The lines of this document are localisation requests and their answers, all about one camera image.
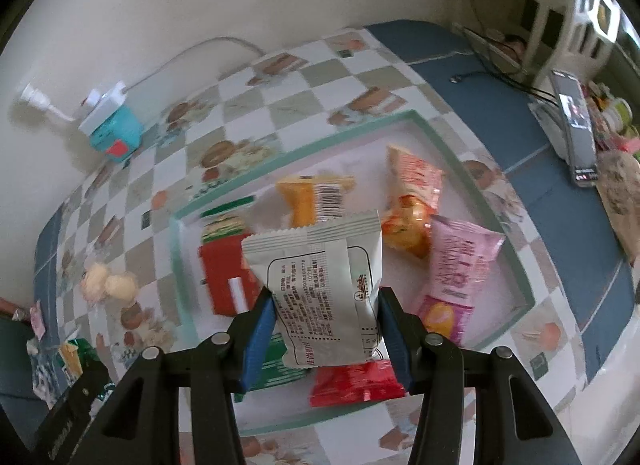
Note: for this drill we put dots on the black smartphone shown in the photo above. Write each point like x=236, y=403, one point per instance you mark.
x=580, y=135

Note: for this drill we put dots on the white power strip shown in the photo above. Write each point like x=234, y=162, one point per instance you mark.
x=107, y=105

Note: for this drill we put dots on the small pink packet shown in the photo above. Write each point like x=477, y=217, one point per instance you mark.
x=37, y=322

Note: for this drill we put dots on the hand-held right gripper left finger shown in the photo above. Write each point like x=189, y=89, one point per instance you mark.
x=257, y=345

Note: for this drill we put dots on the teal rimmed white tray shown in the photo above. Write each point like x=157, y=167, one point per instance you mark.
x=350, y=160

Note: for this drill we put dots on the teal box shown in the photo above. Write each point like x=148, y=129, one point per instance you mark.
x=117, y=137

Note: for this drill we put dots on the brown wooden bar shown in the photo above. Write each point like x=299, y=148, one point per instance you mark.
x=10, y=307

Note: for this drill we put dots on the clear bag of round buns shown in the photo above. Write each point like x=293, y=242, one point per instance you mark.
x=115, y=287

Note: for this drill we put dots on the orange snack packet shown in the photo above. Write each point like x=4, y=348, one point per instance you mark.
x=415, y=180

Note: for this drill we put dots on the red snack bag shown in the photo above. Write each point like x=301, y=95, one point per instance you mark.
x=350, y=380

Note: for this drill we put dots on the yellow snack packet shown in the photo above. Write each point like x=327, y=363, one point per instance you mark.
x=300, y=200

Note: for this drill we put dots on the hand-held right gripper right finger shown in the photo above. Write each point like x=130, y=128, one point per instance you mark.
x=397, y=345

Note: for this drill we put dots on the brown patterned cloth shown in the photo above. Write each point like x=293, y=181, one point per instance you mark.
x=620, y=195

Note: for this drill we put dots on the colourful clutter pile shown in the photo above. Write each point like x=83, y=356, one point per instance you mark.
x=615, y=115

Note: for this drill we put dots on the white phone stand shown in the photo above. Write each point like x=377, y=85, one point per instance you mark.
x=545, y=120

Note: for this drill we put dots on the red orange box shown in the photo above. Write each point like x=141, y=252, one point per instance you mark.
x=220, y=265

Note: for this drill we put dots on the white snack packet green edge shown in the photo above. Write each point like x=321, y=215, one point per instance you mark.
x=320, y=285

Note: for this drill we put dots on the white plug adapter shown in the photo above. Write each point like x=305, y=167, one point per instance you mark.
x=40, y=100

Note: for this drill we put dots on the white chair frame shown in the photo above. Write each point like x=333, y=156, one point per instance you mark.
x=542, y=20

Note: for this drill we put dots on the pink snack packet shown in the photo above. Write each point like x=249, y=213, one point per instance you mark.
x=460, y=265

